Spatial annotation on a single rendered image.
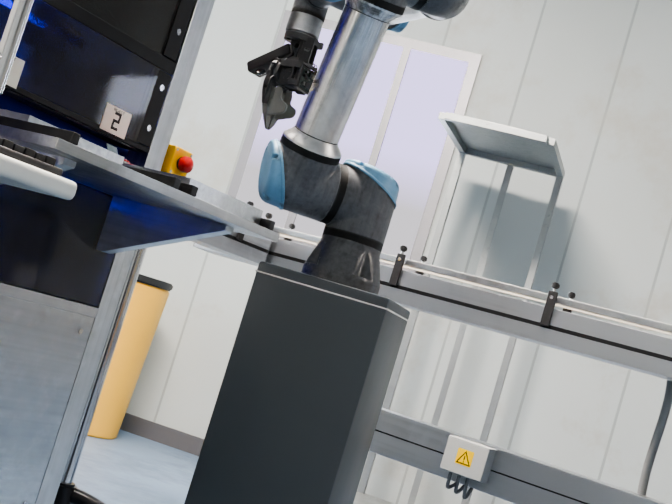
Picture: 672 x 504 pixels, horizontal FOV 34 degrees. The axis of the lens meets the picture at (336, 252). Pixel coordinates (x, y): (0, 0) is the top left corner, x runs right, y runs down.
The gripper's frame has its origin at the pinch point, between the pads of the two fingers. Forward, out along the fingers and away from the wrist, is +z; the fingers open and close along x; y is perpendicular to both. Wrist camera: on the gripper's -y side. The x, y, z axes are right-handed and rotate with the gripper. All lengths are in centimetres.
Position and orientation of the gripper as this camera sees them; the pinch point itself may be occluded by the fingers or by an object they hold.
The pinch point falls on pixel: (266, 123)
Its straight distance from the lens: 241.4
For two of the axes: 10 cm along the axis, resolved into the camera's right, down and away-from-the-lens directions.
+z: -2.9, 9.5, -0.8
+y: 8.2, 2.1, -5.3
